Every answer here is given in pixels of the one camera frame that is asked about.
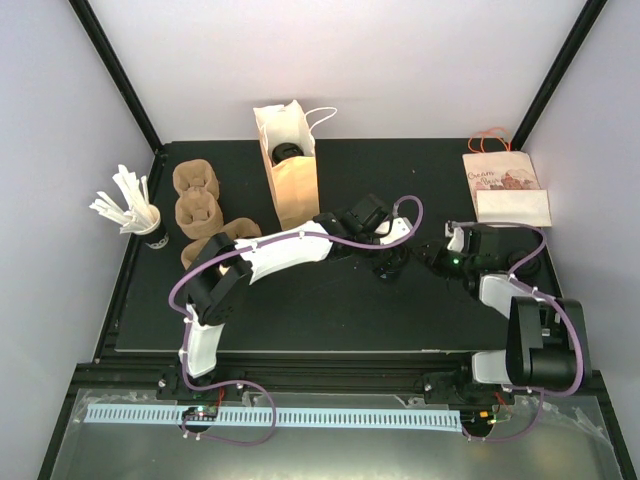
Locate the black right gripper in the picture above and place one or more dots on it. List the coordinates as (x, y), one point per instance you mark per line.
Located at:
(432, 256)

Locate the black paper coffee cup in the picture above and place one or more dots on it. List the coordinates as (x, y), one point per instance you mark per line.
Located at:
(390, 263)

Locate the brown paper takeout bag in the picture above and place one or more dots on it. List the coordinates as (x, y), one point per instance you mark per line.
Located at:
(293, 183)

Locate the black lid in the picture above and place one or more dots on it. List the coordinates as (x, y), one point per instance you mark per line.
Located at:
(285, 151)
(530, 268)

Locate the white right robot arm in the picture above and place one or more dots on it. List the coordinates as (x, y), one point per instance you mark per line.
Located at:
(546, 346)

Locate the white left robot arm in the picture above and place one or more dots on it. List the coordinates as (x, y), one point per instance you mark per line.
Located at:
(208, 293)

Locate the stack of pulp cup carriers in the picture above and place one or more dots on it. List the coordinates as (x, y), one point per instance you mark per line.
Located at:
(197, 210)

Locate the cup of white wrapped stirrers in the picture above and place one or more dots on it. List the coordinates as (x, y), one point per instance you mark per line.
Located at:
(140, 218)

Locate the printed paper bag orange handles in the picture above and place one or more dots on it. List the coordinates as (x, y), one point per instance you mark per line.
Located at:
(502, 181)

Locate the black right frame post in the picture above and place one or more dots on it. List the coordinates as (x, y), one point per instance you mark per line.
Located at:
(572, 44)

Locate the black frame post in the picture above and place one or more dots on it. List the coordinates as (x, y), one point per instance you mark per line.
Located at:
(102, 45)
(572, 44)

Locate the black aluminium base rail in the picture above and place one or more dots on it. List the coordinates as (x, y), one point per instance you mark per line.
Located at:
(436, 378)

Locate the light blue cable duct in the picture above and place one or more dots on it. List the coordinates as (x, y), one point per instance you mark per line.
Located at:
(337, 418)

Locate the black left frame post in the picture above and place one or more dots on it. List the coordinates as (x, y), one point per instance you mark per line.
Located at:
(102, 45)

